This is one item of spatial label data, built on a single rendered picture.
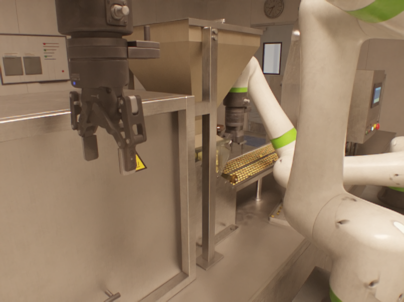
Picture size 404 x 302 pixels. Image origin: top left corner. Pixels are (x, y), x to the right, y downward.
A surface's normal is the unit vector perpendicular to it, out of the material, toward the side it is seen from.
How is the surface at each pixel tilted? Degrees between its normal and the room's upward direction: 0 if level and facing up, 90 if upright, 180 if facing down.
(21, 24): 90
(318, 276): 0
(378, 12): 156
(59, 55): 90
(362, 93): 90
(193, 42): 114
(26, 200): 90
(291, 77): 71
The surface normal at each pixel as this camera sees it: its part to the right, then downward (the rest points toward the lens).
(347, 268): -0.92, 0.11
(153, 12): 0.75, 0.19
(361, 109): -0.66, 0.22
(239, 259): 0.00, -0.96
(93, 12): 0.29, 0.28
